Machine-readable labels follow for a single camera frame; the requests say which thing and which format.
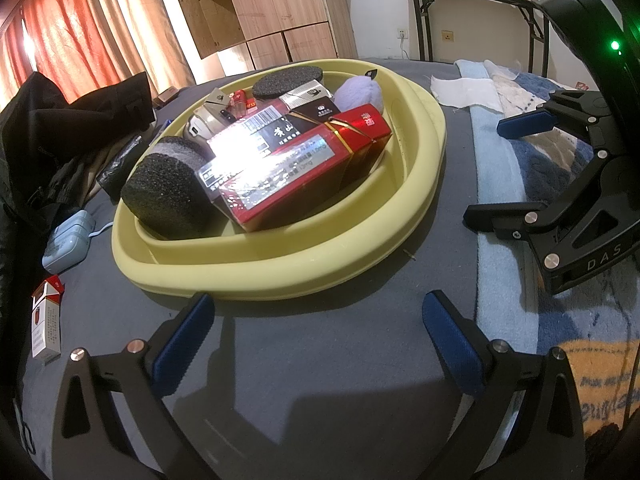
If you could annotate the white dotted cloth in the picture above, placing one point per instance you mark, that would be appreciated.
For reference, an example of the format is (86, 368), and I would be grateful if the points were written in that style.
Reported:
(520, 87)

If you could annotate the purple plush ball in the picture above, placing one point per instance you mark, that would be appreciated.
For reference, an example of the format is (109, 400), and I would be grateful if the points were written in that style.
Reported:
(357, 92)

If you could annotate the black cigarette carton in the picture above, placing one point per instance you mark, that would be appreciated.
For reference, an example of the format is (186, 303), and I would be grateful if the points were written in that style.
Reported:
(280, 132)

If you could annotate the beige curtain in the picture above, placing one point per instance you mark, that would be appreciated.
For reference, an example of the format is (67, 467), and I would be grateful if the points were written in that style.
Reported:
(140, 20)

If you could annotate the black plastic wrapper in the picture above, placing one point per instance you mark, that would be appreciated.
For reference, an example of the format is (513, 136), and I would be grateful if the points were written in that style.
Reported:
(120, 162)

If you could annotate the white red cigarette pack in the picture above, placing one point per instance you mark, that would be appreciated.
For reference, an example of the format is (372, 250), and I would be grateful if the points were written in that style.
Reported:
(46, 320)

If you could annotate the black round sponge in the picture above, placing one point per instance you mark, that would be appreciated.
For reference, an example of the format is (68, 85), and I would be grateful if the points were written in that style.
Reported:
(167, 195)
(287, 80)

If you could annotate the light blue small device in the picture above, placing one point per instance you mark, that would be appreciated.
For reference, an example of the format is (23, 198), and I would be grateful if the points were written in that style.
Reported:
(67, 242)

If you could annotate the wooden wardrobe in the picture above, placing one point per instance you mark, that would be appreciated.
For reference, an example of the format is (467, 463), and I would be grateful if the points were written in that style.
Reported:
(280, 5)

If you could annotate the red gold cigarette carton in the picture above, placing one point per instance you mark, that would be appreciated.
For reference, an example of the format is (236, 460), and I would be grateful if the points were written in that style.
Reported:
(365, 130)

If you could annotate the silver computer mouse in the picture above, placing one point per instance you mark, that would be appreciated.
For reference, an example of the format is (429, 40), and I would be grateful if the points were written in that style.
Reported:
(205, 125)

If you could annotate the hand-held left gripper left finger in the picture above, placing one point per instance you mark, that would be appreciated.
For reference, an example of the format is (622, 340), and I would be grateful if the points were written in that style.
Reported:
(180, 345)

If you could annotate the small brown box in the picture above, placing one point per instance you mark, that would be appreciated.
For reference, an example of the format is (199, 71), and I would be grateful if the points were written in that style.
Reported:
(166, 97)

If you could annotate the yellow plastic basin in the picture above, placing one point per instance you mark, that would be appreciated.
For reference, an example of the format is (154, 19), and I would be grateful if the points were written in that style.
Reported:
(300, 270)

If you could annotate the yellowed wall socket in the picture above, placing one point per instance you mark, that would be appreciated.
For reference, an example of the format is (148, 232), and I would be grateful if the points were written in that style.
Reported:
(447, 36)

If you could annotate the black jacket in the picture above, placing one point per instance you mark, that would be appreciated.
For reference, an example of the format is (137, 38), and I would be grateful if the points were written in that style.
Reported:
(60, 135)

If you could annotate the red lighter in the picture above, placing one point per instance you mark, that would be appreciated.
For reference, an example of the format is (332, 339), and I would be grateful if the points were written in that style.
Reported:
(242, 102)

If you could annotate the red silver cigarette carton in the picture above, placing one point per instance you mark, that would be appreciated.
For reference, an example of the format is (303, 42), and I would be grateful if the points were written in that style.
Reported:
(280, 190)

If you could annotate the blue patterned blanket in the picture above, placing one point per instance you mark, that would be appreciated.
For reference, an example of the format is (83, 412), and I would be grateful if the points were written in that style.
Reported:
(505, 170)

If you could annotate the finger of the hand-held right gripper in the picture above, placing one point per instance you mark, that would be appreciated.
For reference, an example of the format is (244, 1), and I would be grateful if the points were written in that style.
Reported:
(482, 217)
(525, 122)

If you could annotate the orange curtain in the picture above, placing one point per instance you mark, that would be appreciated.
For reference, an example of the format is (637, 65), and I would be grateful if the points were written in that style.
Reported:
(55, 45)

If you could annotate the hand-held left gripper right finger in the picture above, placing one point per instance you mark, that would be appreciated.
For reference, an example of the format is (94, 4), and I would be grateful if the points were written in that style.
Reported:
(455, 345)

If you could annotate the silver black cigarette pack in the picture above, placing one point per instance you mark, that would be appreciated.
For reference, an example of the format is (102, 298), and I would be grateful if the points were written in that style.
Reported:
(312, 97)

